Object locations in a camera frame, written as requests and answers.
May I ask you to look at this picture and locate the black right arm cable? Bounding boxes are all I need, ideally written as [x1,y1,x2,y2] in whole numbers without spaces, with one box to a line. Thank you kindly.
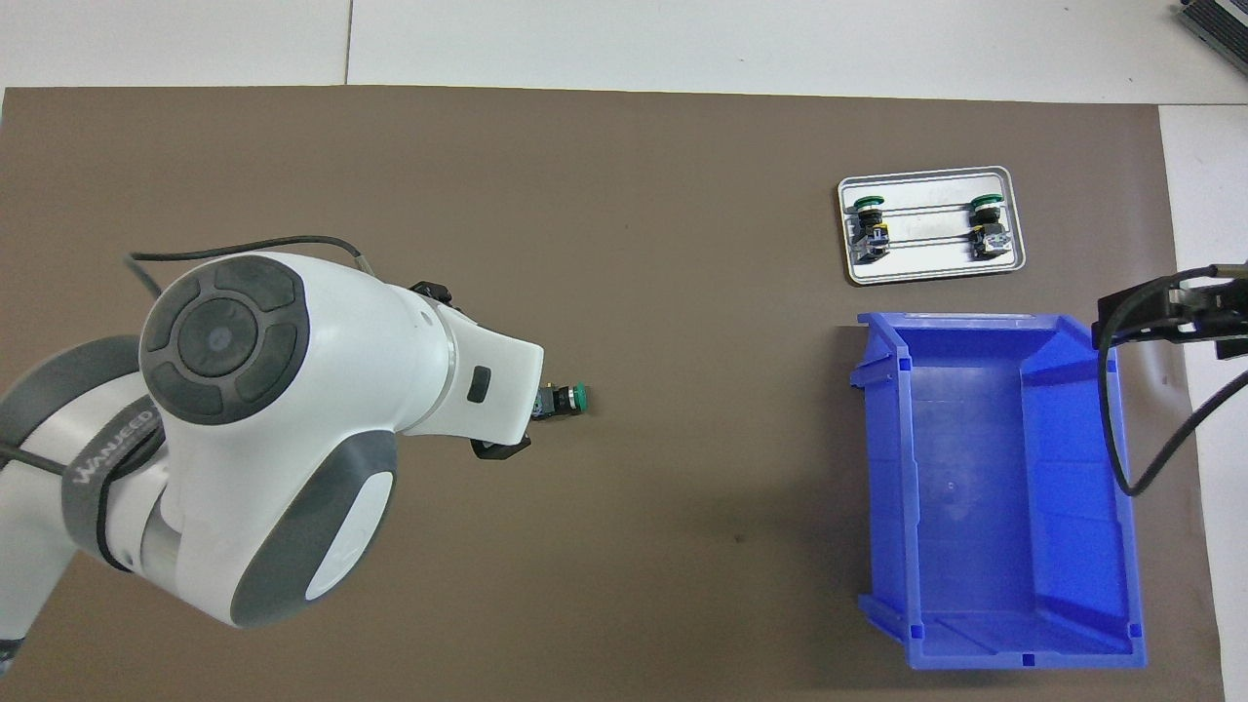
[1097,261,1248,498]

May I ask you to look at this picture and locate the grey metal tray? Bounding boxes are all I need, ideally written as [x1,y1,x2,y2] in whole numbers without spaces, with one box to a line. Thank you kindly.
[837,166,1027,287]

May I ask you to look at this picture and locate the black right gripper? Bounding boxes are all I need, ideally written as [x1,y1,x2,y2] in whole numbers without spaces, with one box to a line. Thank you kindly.
[1092,276,1248,362]

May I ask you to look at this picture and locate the grey ribbed device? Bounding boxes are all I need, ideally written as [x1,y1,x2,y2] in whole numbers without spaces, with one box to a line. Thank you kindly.
[1175,0,1248,64]

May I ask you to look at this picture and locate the brown table mat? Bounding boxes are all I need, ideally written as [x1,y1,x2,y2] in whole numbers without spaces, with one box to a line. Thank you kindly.
[0,86,1225,702]

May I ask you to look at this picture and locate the green push button switch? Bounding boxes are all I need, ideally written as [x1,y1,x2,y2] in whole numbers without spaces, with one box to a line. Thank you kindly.
[967,195,1011,262]
[533,382,591,420]
[846,195,893,264]

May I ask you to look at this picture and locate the blue plastic storage bin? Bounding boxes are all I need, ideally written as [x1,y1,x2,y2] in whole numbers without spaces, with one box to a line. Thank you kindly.
[850,310,1147,672]

